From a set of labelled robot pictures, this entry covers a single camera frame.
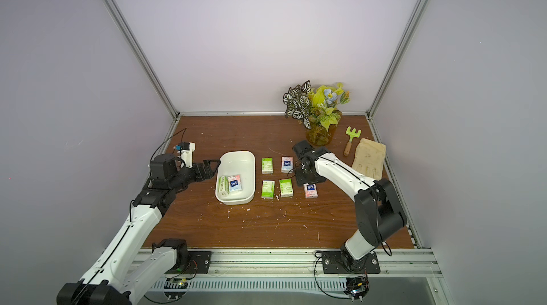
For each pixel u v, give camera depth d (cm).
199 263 73
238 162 100
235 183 90
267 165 97
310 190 88
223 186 87
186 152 71
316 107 92
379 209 44
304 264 74
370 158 101
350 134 110
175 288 72
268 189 89
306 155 64
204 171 70
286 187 89
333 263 73
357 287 70
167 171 61
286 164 97
